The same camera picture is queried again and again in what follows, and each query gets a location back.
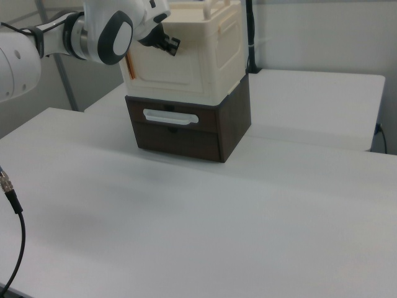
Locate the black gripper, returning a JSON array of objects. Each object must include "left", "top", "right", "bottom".
[{"left": 137, "top": 22, "right": 182, "bottom": 57}]

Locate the cream cabinet door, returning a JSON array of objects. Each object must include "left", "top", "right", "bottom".
[{"left": 127, "top": 29, "right": 216, "bottom": 94}]

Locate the copper door edge strip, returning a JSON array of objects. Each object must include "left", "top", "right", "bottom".
[{"left": 126, "top": 53, "right": 136, "bottom": 81}]

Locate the cream plastic cabinet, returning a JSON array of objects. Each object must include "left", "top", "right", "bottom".
[{"left": 123, "top": 0, "right": 244, "bottom": 105}]

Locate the dark brown drawer unit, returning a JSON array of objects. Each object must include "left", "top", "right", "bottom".
[{"left": 124, "top": 73, "right": 252, "bottom": 164}]

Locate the cream tubular cabinet handle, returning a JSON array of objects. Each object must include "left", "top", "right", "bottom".
[{"left": 202, "top": 0, "right": 233, "bottom": 22}]

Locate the white drawer handle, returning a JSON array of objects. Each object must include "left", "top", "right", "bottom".
[{"left": 142, "top": 108, "right": 199, "bottom": 127}]

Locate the black camera stand pole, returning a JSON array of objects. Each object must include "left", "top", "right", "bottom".
[{"left": 244, "top": 0, "right": 262, "bottom": 75}]

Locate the grey metal frame post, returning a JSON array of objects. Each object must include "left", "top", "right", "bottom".
[{"left": 51, "top": 55, "right": 79, "bottom": 112}]

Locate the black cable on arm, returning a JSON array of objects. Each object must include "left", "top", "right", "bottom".
[{"left": 0, "top": 20, "right": 68, "bottom": 60}]

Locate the black cable with metal connector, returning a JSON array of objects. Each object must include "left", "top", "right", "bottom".
[{"left": 0, "top": 164, "right": 27, "bottom": 293}]

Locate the thin black wall cable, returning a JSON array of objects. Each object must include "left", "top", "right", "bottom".
[{"left": 374, "top": 123, "right": 389, "bottom": 153}]

